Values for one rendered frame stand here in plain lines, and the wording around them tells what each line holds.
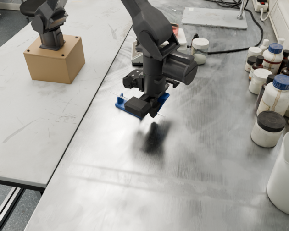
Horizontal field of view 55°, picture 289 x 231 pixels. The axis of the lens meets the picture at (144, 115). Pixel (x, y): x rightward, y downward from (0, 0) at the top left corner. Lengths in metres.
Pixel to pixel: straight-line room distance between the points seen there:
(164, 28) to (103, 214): 0.42
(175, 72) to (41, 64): 0.50
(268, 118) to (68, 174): 0.51
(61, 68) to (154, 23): 0.42
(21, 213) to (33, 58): 1.04
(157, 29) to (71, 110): 0.38
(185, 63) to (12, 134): 0.50
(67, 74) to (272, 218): 0.71
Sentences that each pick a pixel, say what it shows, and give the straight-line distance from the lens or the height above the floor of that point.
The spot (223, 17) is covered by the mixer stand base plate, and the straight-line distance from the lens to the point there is 1.45.
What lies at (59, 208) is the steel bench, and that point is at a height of 0.90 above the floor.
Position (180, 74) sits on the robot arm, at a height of 1.11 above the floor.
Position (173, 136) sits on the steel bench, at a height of 0.90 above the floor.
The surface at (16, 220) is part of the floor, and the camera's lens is 1.76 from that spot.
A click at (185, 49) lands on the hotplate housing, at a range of 1.01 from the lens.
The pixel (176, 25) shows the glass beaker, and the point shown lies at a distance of 1.01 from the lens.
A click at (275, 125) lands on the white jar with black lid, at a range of 0.75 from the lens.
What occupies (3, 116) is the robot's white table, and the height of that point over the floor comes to 0.90.
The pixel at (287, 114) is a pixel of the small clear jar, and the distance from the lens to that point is 0.90.
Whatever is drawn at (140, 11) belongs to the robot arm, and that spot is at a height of 1.21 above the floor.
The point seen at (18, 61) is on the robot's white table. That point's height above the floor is 0.90.
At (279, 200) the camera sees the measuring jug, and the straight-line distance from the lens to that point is 0.66.
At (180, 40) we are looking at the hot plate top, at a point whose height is 0.99.
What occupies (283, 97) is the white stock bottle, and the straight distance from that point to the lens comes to 0.81.
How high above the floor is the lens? 1.44
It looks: 42 degrees down
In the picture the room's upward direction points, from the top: straight up
